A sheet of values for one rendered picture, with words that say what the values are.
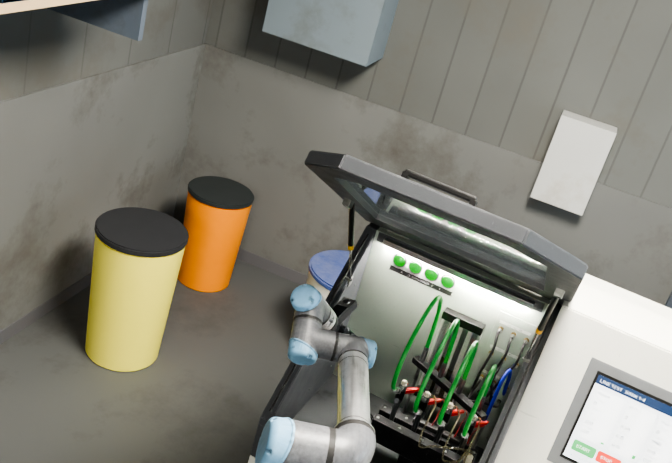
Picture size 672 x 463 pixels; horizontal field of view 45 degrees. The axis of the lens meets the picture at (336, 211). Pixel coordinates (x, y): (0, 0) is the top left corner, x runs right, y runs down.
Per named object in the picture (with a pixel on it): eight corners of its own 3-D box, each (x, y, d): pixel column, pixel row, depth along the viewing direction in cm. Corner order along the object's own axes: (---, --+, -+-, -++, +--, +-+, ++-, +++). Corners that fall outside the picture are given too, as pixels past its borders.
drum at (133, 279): (110, 315, 445) (129, 198, 415) (180, 346, 435) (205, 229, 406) (58, 353, 405) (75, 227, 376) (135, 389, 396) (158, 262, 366)
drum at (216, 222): (190, 255, 524) (207, 169, 499) (244, 278, 515) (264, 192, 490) (158, 278, 489) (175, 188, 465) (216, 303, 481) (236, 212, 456)
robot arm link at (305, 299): (285, 311, 206) (290, 281, 211) (301, 330, 214) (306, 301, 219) (313, 310, 203) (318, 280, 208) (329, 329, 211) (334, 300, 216)
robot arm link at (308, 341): (332, 361, 200) (338, 320, 206) (288, 351, 199) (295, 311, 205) (326, 372, 207) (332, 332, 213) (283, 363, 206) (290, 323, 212)
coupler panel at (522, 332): (468, 388, 280) (498, 314, 267) (471, 384, 283) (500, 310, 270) (504, 405, 276) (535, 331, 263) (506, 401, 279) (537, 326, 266)
